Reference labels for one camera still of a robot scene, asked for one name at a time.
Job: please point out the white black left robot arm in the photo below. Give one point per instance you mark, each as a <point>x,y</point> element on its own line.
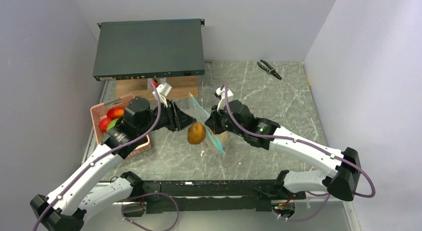
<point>70,205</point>

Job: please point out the yellow lemon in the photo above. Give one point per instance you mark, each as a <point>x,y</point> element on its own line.
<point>222,139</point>

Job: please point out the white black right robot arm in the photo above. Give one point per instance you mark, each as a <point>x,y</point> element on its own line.
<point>336,172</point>

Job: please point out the brown kiwi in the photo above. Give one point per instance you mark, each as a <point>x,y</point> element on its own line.
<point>196,133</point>

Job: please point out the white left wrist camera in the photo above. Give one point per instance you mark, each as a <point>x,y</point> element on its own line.
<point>160,91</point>

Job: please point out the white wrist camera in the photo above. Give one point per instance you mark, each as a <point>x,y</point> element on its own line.
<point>160,91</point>
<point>225,96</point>

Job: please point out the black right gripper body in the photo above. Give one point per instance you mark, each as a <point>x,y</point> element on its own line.
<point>221,123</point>

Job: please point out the pink plastic perforated basket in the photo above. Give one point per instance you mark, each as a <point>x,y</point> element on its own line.
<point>98,112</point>

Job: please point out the wooden block stand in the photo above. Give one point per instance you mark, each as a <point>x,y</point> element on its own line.
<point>181,88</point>

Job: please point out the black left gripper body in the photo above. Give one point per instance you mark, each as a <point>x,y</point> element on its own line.
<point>166,119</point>

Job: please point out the black pliers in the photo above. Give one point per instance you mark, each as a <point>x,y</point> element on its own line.
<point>265,66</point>

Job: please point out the red strawberry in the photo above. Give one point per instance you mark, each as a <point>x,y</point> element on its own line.
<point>103,124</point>

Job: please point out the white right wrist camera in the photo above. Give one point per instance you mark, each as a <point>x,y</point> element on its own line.
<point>225,96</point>

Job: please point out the red orange mango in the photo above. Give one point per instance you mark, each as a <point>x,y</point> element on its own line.
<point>115,113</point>

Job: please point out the light green cabbage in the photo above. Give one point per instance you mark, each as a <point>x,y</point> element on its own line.
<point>111,124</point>

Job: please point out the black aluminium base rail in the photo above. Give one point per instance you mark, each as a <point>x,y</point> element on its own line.
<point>212,195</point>

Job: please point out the dark green rack server box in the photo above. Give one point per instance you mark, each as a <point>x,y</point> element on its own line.
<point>149,49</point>

